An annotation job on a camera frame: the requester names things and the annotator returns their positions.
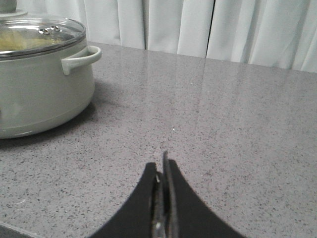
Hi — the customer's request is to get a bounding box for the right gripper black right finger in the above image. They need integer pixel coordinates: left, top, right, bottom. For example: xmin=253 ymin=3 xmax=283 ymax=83
xmin=163 ymin=151 xmax=243 ymax=238

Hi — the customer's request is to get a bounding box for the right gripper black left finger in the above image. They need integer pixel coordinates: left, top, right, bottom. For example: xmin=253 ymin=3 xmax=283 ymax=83
xmin=91 ymin=163 xmax=164 ymax=238

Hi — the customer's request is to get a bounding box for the glass pot lid with knob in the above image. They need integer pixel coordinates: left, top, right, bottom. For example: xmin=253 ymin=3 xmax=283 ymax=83
xmin=0 ymin=0 xmax=86 ymax=60

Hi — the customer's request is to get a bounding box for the yellow plastic corn cob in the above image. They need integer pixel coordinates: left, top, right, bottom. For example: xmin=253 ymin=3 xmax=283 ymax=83
xmin=0 ymin=30 xmax=58 ymax=51

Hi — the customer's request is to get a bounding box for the pale green electric cooking pot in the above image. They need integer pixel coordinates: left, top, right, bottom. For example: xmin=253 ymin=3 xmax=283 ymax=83
xmin=0 ymin=40 xmax=102 ymax=139

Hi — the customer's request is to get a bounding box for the white pleated curtain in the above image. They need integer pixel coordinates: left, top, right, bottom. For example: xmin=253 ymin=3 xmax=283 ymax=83
xmin=17 ymin=0 xmax=317 ymax=72

